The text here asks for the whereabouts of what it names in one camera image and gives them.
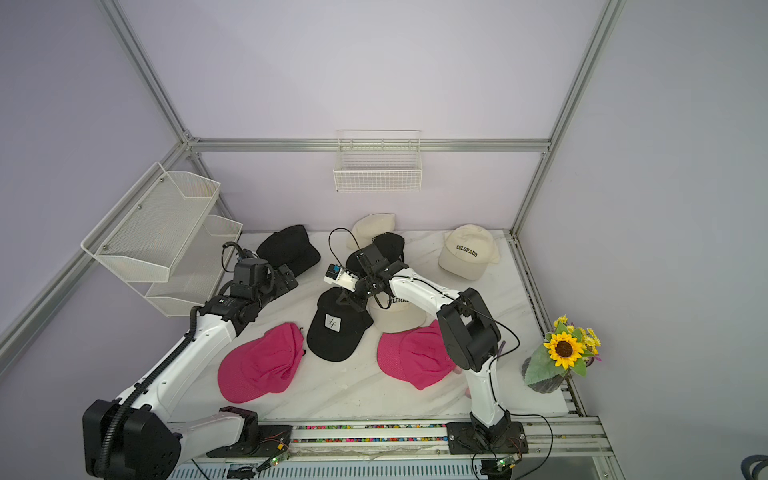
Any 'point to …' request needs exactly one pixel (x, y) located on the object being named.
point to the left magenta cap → (255, 367)
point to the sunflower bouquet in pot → (566, 348)
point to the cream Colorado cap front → (397, 316)
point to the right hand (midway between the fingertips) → (345, 299)
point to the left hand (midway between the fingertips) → (280, 283)
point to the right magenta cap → (419, 356)
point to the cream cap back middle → (371, 226)
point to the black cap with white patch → (336, 327)
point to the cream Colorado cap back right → (467, 250)
